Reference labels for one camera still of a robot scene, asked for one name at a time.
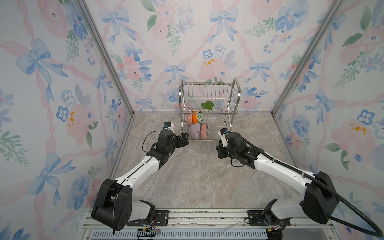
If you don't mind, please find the lilac bowl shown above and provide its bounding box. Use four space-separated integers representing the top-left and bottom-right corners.
189 123 201 140

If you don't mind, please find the stainless steel dish rack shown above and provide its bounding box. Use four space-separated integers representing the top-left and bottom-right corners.
178 78 241 141

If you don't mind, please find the small patterned dish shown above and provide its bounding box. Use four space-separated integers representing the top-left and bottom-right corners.
200 124 208 140

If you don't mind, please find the white bowl orange outside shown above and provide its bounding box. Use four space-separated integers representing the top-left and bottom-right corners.
192 111 199 124

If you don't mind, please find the green leaf pattern bowl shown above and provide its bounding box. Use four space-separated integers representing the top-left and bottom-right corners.
197 111 204 124

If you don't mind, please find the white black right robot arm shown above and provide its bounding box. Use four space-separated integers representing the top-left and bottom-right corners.
216 128 339 226

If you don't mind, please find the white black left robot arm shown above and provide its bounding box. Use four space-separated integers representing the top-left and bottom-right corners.
91 128 189 232

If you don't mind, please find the green leaf shaped dish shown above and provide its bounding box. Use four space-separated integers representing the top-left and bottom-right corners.
201 101 215 111

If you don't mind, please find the white ventilation grille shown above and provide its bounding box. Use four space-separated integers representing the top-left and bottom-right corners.
90 229 268 240

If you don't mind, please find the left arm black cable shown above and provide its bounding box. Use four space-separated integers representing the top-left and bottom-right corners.
141 130 163 154

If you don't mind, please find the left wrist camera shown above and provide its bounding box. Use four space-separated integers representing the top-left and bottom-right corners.
163 122 174 132

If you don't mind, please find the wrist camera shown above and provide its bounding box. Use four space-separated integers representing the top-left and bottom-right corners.
218 128 230 148
163 122 174 132

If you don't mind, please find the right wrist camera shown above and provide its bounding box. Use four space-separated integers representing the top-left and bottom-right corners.
218 128 230 148

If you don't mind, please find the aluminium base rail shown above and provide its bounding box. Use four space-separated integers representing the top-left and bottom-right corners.
78 209 339 240

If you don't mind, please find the aluminium corner post left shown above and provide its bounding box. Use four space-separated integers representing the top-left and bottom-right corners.
74 0 134 117

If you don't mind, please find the aluminium corner post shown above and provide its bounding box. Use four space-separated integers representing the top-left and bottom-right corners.
271 0 345 117
74 0 134 117

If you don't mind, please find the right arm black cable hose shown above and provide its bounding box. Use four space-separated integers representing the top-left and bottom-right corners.
241 137 384 238

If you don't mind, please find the aluminium corner post right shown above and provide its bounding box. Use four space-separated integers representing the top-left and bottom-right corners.
271 0 345 117

